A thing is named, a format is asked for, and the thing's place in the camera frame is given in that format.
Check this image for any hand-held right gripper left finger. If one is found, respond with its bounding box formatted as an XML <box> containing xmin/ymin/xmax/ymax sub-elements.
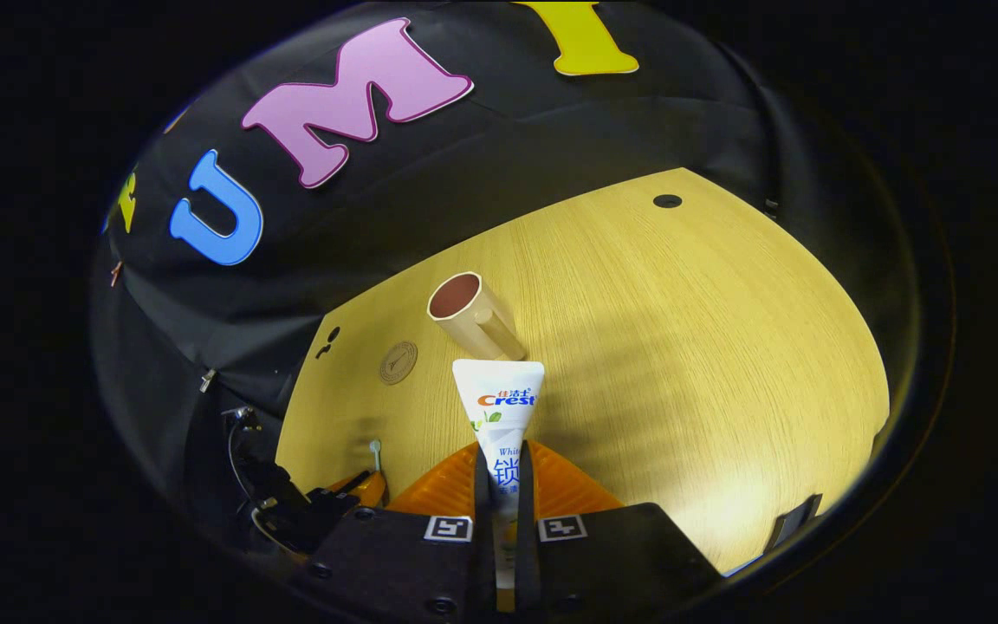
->
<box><xmin>301</xmin><ymin>442</ymin><xmax>498</xmax><ymax>621</ymax></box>

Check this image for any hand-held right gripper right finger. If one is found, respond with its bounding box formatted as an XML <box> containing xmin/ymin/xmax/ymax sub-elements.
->
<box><xmin>516</xmin><ymin>440</ymin><xmax>725</xmax><ymax>623</ymax></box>

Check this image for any black desk edge clamp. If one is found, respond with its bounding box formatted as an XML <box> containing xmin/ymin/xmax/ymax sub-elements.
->
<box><xmin>763</xmin><ymin>493</ymin><xmax>823</xmax><ymax>552</ymax></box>

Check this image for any beige cup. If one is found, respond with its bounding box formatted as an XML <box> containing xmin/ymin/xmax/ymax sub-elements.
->
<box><xmin>426</xmin><ymin>271</ymin><xmax>528</xmax><ymax>362</ymax></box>

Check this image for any white toothpaste tube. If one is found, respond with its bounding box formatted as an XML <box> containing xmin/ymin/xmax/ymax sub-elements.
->
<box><xmin>452</xmin><ymin>359</ymin><xmax>546</xmax><ymax>592</ymax></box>

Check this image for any black backdrop cloth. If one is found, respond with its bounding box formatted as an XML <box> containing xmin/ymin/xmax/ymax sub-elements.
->
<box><xmin>87</xmin><ymin>0</ymin><xmax>924</xmax><ymax>521</ymax></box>

